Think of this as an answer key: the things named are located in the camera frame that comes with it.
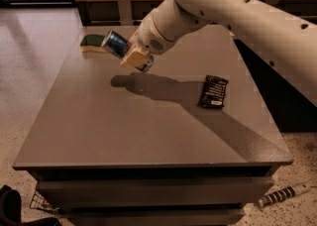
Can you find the black white striped handle tool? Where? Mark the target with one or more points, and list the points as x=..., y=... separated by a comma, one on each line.
x=283, y=194

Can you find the red bull can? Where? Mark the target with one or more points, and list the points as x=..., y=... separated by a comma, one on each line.
x=118, y=46

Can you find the grey drawer cabinet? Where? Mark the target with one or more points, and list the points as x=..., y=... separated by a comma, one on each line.
x=116, y=147

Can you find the wire basket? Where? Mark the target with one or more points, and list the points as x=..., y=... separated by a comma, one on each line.
x=38, y=202

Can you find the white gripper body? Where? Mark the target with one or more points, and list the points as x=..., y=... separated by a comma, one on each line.
x=148, y=39

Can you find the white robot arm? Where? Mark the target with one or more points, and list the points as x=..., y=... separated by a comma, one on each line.
x=289, y=42

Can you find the black snack packet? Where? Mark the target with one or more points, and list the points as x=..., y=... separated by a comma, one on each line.
x=213, y=92

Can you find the green yellow sponge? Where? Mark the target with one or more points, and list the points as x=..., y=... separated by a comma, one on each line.
x=92, y=43

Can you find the horizontal metal rail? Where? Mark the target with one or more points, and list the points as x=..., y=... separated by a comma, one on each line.
x=114, y=23

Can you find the left metal rail bracket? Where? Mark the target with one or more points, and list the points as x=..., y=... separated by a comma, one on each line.
x=125, y=12

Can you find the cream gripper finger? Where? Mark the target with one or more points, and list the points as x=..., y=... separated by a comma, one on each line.
x=135, y=58

